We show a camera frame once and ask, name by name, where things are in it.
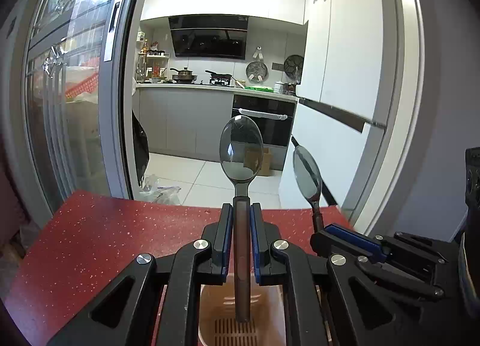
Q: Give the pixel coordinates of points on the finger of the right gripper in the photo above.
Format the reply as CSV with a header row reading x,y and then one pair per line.
x,y
337,246

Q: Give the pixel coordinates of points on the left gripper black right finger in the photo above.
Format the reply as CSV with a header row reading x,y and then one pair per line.
x,y
329,300

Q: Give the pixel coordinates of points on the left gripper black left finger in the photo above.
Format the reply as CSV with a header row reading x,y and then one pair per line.
x,y
155,301

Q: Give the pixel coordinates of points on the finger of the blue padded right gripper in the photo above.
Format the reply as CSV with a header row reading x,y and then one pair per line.
x,y
358,240

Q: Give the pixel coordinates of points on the brown spoon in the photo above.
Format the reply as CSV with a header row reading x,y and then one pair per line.
x,y
309,181
241,155

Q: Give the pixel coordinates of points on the beige plastic utensil holder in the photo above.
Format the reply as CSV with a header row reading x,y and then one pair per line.
x,y
218,325

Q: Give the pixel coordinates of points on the cardboard box on floor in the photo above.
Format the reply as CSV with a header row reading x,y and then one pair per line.
x,y
266,163

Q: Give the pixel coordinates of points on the white refrigerator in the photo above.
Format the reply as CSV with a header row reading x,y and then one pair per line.
x,y
337,119

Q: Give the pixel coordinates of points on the black built-in oven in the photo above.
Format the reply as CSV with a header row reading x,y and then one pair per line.
x,y
273,117

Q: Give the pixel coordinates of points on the black frying pan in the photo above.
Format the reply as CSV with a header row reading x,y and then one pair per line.
x,y
219,78

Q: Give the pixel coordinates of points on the cooking pot on stove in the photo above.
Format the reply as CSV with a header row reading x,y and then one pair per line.
x,y
183,76

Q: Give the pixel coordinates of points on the black range hood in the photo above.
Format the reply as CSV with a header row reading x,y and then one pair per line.
x,y
209,36

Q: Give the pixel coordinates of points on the glass sliding door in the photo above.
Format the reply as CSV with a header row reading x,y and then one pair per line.
x,y
66,100

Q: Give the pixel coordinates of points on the round strainer on wall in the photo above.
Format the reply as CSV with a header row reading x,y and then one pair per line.
x,y
257,71

